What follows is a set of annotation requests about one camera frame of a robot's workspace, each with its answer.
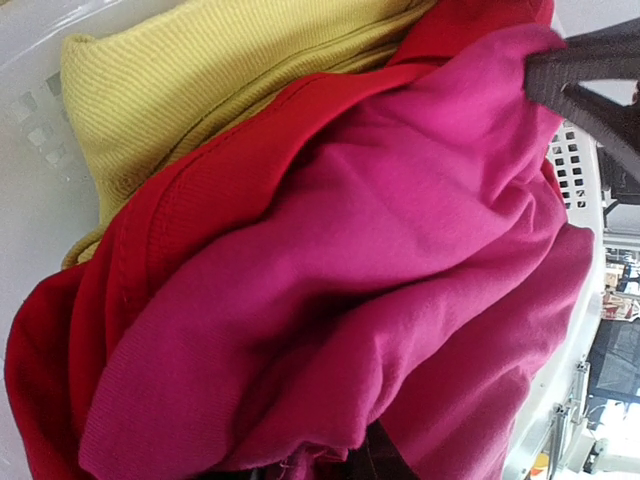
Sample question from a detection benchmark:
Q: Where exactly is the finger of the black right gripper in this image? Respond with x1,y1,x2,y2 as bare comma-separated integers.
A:
524,24,639,165

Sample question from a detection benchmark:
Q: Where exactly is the magenta pink garment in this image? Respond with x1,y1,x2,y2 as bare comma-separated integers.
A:
79,24,594,479

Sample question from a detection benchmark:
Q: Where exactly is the yellow cloth garment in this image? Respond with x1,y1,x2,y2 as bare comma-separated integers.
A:
60,0,431,268

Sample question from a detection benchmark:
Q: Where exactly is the white perforated plastic basket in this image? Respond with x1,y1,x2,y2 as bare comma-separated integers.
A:
5,1,594,479

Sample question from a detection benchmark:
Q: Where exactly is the red printed t-shirt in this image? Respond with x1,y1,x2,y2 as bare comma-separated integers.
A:
5,1,554,479

